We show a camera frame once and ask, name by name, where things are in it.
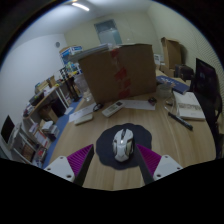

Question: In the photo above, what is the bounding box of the dark round mouse pad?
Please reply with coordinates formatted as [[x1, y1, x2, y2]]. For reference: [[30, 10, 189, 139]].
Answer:
[[95, 122, 153, 171]]

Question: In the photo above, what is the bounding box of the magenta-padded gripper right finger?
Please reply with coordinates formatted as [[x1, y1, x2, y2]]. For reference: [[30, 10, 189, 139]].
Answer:
[[133, 143, 184, 186]]

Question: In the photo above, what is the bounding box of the glass door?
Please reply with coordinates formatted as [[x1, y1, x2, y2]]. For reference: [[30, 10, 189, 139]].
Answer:
[[93, 18, 123, 47]]

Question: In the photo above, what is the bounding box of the clear plastic container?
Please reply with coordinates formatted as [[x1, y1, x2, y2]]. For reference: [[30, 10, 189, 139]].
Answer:
[[156, 82, 174, 99]]

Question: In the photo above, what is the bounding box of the white remote control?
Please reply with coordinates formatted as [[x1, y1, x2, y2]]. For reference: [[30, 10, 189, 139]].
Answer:
[[101, 100, 125, 118]]

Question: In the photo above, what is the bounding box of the tall open cardboard box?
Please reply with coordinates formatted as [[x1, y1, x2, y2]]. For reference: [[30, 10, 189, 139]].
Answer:
[[160, 36, 183, 71]]

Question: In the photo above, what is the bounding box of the large brown cardboard box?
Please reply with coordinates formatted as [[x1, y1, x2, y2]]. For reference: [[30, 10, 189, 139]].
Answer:
[[78, 43, 158, 104]]

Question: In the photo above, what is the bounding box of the stack of flat sheets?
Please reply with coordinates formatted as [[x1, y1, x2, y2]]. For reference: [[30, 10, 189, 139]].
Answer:
[[68, 43, 111, 63]]

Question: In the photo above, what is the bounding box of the black marker pen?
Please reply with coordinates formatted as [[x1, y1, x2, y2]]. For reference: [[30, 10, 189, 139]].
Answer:
[[167, 111, 194, 132]]

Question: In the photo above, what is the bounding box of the dark suitcase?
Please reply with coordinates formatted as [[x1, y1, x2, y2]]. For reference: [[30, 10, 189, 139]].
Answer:
[[173, 63, 195, 82]]

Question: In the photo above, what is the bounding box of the ceiling light tube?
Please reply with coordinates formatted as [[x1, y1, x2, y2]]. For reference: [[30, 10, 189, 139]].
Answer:
[[70, 1, 91, 12]]

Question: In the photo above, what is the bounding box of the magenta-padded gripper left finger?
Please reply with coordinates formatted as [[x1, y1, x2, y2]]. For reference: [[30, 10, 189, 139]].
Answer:
[[43, 143, 96, 187]]

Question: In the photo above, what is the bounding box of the white computer mouse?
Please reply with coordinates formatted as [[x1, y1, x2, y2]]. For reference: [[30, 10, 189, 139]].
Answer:
[[111, 128, 135, 163]]

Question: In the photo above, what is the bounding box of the clear plastic jug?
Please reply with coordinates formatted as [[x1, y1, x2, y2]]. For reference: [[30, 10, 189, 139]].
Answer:
[[73, 73, 93, 101]]

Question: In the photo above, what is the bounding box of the blue and white carton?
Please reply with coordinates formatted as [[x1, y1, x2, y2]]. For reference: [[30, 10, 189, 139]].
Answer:
[[59, 45, 83, 64]]

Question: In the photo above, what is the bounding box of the small white flat device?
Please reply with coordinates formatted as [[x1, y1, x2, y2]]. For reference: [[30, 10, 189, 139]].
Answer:
[[73, 113, 94, 126]]

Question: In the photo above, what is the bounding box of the blue book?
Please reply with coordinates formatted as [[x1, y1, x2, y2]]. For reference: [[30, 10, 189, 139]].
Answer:
[[155, 74, 191, 95]]

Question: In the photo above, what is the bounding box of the white paper sheet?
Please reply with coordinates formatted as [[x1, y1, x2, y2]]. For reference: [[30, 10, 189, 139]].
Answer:
[[119, 99, 157, 111], [68, 102, 98, 123]]

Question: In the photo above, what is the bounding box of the cluttered shelf unit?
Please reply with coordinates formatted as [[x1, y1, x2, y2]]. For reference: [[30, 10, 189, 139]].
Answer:
[[0, 64, 83, 168]]

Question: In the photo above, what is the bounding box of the black office chair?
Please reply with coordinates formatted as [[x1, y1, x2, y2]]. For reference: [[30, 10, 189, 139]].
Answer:
[[193, 57, 224, 151]]

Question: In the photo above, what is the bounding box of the white book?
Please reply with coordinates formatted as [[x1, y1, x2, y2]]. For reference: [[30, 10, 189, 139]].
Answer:
[[173, 91, 207, 122]]

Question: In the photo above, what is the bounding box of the small black clip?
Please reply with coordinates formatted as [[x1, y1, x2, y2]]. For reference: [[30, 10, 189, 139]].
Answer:
[[147, 96, 158, 107]]

